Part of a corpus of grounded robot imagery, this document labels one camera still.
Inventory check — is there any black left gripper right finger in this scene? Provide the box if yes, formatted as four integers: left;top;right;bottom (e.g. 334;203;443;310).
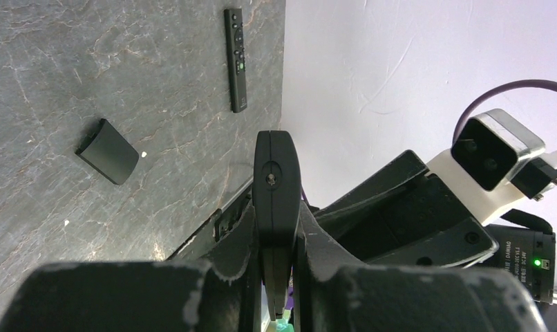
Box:
299;201;366;282

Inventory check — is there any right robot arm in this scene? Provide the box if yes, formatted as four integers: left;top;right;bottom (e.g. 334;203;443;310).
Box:
314;150;556;303

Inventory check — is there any black remote with buttons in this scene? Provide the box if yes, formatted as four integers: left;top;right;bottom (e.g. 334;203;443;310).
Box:
223;8;247;113

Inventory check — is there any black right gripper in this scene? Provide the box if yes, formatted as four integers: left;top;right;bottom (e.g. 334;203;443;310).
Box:
314;150;499;268

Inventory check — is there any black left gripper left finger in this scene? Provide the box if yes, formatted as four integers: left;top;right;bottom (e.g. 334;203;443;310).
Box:
200;201;260;282

